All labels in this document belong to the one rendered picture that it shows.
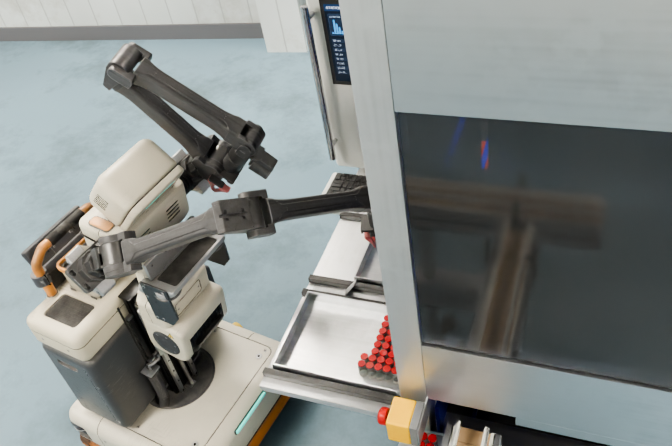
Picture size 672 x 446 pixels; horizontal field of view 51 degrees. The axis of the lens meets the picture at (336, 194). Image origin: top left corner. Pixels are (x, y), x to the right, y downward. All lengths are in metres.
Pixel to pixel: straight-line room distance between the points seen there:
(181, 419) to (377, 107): 1.81
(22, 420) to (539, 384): 2.38
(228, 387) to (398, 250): 1.51
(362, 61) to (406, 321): 0.61
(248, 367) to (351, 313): 0.82
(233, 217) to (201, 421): 1.20
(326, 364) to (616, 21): 1.25
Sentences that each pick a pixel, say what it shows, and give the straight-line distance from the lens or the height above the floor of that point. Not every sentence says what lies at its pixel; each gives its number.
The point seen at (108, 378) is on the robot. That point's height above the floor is 0.58.
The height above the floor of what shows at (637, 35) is 1.95.
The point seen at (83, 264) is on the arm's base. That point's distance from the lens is 1.93.
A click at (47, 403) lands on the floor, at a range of 3.37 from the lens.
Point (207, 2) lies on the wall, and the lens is 5.47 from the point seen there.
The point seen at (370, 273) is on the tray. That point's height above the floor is 0.88.
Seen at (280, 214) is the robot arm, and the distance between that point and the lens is 1.68.
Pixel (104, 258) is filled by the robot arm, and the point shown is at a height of 1.26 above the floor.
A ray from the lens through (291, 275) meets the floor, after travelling 3.40.
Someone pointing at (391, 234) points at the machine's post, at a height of 1.53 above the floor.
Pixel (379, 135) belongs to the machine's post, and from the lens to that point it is 1.15.
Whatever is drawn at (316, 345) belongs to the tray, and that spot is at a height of 0.88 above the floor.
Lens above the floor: 2.42
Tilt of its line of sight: 40 degrees down
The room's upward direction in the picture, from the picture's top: 11 degrees counter-clockwise
